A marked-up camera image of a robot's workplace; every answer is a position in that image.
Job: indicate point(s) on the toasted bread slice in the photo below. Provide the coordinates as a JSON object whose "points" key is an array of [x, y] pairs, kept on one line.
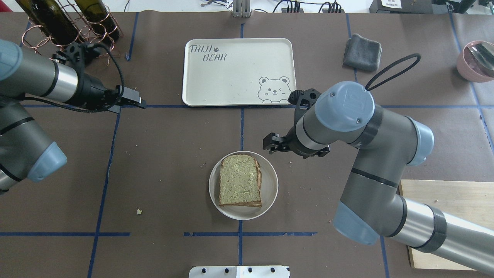
{"points": [[240, 181]]}

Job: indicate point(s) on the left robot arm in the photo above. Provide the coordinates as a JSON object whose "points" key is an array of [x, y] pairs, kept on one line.
{"points": [[26, 150]]}

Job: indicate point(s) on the pink bowl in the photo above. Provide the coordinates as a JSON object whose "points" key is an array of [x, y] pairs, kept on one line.
{"points": [[468, 66]]}

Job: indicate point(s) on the wooden cutting board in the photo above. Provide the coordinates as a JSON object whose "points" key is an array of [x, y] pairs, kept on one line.
{"points": [[467, 207]]}

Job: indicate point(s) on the metal scoop with handle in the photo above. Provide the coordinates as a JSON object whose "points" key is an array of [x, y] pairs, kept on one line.
{"points": [[483, 53]]}

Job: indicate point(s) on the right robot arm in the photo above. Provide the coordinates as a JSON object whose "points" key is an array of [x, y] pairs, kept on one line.
{"points": [[387, 142]]}

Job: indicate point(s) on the folded grey cloth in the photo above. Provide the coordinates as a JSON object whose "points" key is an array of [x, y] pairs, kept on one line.
{"points": [[362, 53]]}

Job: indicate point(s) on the green wine bottle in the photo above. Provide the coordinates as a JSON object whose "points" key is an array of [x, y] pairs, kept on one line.
{"points": [[103, 24], [51, 17]]}

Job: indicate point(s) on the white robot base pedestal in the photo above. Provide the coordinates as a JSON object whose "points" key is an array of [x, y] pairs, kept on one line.
{"points": [[259, 271]]}

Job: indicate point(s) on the cream bear serving tray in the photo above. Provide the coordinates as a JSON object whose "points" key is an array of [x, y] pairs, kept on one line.
{"points": [[238, 71]]}

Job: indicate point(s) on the green wine bottle near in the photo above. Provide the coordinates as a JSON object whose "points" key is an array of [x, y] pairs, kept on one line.
{"points": [[51, 17]]}

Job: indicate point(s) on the aluminium frame post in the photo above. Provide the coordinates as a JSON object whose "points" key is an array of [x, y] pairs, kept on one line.
{"points": [[241, 8]]}

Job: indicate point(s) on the copper wire bottle rack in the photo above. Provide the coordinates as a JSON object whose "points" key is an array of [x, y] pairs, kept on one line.
{"points": [[76, 21]]}

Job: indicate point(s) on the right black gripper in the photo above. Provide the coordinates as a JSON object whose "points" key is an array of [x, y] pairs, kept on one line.
{"points": [[305, 151]]}

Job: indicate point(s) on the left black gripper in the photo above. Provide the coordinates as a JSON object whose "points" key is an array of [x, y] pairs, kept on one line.
{"points": [[91, 90]]}

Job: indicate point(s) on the green wine bottle middle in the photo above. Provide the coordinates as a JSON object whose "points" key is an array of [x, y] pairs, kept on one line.
{"points": [[103, 24]]}

